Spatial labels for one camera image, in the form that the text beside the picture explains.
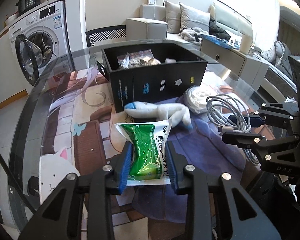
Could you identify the bagged adidas socks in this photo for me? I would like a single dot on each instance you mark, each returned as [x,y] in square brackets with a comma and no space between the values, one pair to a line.
[137,59]

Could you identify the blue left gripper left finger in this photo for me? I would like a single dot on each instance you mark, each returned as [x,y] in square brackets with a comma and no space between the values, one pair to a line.
[121,164]

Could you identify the black cardboard box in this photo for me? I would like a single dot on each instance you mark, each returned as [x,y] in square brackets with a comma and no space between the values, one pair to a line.
[152,83]

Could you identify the black jacket on sofa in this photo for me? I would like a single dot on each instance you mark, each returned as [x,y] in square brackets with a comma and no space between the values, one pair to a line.
[217,31]

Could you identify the beige drawer cabinet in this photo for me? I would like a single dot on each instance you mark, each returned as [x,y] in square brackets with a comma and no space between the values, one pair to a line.
[251,69]

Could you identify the grey cushion left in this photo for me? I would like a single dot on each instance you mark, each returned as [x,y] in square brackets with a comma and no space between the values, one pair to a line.
[173,17]

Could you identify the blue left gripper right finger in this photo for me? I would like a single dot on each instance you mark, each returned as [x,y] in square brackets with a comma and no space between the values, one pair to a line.
[175,166]

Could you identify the patterned black chair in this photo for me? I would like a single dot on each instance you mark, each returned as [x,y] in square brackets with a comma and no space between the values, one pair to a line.
[110,33]

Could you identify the white cylinder on cabinet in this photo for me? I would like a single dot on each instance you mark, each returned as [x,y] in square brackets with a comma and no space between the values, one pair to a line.
[246,43]

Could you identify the grey crumpled blanket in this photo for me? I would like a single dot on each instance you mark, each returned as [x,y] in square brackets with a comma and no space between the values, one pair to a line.
[193,34]

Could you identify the white plush toy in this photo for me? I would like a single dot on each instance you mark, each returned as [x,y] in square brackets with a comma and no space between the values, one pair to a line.
[176,112]

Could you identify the white fluffy soft item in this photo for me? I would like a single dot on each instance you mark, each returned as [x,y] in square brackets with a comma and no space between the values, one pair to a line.
[170,61]

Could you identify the grey cushion right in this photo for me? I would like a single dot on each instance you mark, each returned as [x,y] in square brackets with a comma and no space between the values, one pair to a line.
[192,17]

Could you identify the blue tray on cabinet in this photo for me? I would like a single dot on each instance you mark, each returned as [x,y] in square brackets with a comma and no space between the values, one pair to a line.
[220,42]

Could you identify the green wet wipes pack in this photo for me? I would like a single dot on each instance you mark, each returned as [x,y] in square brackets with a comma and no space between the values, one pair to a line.
[148,165]

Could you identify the grey cushion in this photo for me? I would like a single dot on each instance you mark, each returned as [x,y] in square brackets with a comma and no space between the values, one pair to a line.
[192,17]
[173,17]

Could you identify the grey sofa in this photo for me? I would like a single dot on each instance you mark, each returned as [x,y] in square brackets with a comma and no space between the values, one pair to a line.
[151,23]

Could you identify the white bowl on counter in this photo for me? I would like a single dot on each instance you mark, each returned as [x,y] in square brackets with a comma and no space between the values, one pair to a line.
[11,18]

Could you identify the anime printed table mat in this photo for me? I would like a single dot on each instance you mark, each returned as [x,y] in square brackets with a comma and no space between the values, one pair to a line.
[217,207]

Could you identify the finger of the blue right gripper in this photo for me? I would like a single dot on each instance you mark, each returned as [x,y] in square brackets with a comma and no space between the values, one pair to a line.
[250,143]
[274,114]

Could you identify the grey padded coat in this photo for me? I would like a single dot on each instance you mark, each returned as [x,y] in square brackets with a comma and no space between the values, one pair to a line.
[278,56]

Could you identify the white washing machine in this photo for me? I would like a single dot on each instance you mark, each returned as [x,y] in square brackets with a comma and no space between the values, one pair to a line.
[39,38]

